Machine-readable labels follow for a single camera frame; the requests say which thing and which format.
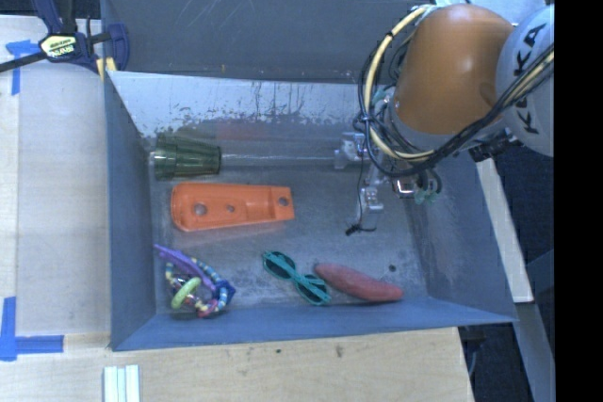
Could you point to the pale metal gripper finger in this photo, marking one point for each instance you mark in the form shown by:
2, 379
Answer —
373, 204
349, 150

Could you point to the red-brown toy sausage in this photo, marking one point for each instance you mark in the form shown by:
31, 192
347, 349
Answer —
358, 283

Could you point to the green sunglasses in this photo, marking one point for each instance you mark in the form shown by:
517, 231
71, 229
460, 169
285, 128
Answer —
299, 280

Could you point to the orange flat plastic block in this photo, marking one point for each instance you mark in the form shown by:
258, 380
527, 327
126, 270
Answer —
226, 206

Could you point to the grey metal bin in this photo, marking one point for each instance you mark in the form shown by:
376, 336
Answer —
264, 33

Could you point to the dark green plastic cup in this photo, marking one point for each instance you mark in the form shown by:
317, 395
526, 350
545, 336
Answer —
188, 157

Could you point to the pale wood board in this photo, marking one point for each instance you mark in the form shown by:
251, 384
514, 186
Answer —
61, 202

